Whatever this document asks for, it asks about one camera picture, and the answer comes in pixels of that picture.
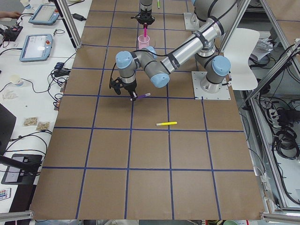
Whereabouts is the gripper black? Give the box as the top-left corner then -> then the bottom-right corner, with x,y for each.
109,78 -> 137,101
131,8 -> 155,24

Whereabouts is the purple pen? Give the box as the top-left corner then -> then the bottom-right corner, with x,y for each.
136,93 -> 151,100

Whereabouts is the pink mesh cup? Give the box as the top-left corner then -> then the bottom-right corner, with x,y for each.
137,35 -> 150,49

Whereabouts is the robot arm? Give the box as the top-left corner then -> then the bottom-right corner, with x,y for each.
131,0 -> 155,25
109,0 -> 238,101

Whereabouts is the yellow pen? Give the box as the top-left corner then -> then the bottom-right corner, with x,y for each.
156,121 -> 177,127

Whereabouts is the black power adapter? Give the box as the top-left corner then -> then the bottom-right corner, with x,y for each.
72,13 -> 86,21

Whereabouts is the white chair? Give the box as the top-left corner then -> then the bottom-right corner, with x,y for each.
224,28 -> 260,90

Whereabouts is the blue teach pendant far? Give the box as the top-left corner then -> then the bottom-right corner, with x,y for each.
29,5 -> 60,25

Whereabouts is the blue teach pendant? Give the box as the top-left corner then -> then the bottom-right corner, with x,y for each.
29,5 -> 60,25
19,34 -> 53,62

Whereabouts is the blue teach pendant near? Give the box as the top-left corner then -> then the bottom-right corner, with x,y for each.
19,34 -> 53,62

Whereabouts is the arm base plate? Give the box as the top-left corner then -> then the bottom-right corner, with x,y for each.
192,71 -> 231,100
183,13 -> 200,31

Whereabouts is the aluminium frame post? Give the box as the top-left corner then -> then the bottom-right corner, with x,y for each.
53,0 -> 82,49

